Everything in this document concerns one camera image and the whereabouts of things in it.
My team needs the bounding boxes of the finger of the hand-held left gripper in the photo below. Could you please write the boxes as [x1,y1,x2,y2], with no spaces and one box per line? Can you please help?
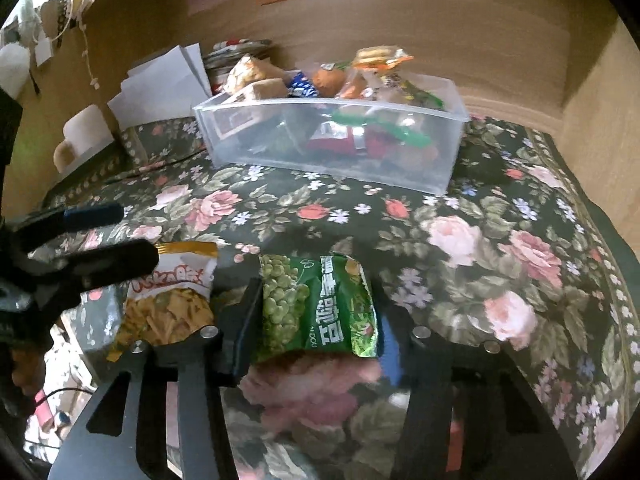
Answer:
[30,239,160,291]
[10,203,125,241]

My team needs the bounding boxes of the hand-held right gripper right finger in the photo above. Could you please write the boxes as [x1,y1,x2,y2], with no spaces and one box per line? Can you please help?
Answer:
[380,305,581,480]

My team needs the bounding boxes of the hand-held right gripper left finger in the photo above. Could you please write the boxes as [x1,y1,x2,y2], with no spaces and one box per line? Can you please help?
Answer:
[47,277,266,480]

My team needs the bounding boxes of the yellow stick snack packet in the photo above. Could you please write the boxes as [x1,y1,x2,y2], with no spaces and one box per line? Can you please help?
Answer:
[107,241,219,361]

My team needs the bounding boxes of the green pea snack packet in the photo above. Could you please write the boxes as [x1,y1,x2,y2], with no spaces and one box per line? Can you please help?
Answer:
[255,252,383,361]

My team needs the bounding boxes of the clear plastic bin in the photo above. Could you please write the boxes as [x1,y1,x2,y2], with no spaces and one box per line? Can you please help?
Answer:
[192,72,471,196]

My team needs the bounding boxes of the red snack packet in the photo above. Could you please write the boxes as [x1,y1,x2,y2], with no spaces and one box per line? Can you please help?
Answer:
[305,125,396,161]

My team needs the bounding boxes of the purple label biscuit packet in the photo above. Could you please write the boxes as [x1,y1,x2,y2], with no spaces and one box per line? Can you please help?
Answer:
[220,77,291,141]

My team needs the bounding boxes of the clear packet with green strip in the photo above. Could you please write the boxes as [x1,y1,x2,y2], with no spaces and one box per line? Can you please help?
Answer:
[330,107,433,148]

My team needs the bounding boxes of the blue cracker packet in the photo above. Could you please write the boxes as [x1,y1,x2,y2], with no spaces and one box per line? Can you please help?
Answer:
[226,54,321,99]

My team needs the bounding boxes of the dark green snack packet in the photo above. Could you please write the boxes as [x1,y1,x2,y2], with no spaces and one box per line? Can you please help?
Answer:
[400,80,446,111]

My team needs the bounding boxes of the brown roll snack packet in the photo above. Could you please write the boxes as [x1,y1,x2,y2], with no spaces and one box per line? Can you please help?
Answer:
[312,65,348,97]

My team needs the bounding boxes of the orange clear snack packet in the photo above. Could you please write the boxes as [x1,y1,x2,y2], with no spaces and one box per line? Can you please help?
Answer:
[340,72,391,102]

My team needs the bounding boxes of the burger print snack packet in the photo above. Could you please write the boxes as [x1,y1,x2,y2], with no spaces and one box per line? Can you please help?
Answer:
[350,46,416,73]

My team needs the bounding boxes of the beige cup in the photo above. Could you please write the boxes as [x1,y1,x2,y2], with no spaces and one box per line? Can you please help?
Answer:
[52,104,116,173]

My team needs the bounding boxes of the dark floral tablecloth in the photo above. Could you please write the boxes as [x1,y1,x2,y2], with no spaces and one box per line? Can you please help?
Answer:
[40,115,640,480]

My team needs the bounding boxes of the white paper sheets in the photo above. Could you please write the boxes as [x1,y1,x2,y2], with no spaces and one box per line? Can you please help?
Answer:
[107,44,213,128]

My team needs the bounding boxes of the white fluffy earmuffs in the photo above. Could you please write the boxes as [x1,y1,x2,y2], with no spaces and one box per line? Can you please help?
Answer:
[0,0,41,98]

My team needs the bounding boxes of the white paper tag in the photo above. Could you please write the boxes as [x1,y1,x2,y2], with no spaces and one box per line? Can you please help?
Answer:
[32,35,53,66]

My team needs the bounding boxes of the patterned headband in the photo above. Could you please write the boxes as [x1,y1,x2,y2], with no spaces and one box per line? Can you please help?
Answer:
[50,0,76,51]

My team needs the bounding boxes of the stack of books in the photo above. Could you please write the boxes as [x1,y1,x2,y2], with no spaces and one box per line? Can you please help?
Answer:
[205,37,276,93]

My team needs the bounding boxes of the wooden desk hutch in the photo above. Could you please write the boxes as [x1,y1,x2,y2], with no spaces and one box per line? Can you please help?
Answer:
[0,0,640,261]

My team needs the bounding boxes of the white cable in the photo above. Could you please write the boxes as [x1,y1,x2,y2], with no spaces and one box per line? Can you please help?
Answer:
[70,0,101,88]

